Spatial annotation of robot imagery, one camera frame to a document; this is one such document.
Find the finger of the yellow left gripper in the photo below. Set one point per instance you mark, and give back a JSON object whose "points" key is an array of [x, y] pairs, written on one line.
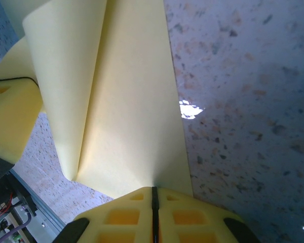
{"points": [[12, 119]]}

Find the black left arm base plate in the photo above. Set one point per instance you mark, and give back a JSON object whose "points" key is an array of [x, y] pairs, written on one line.
{"points": [[12, 192]]}

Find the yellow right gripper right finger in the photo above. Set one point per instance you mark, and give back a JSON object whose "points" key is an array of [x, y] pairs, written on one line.
{"points": [[190, 220]]}

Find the yellow paper sheet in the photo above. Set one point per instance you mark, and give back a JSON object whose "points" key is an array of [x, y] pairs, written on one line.
{"points": [[131, 101]]}

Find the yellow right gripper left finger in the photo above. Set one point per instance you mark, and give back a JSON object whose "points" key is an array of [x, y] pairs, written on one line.
{"points": [[121, 220]]}

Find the aluminium mounting rail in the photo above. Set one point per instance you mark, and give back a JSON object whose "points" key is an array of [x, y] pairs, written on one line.
{"points": [[40, 210]]}

